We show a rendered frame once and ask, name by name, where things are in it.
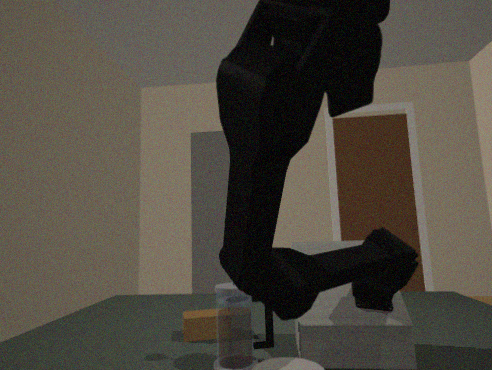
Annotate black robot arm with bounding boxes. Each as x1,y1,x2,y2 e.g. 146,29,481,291
216,0,419,321

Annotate glass french press with black handle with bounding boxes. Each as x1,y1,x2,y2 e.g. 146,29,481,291
214,282,274,370

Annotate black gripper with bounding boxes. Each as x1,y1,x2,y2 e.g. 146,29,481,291
273,34,292,52

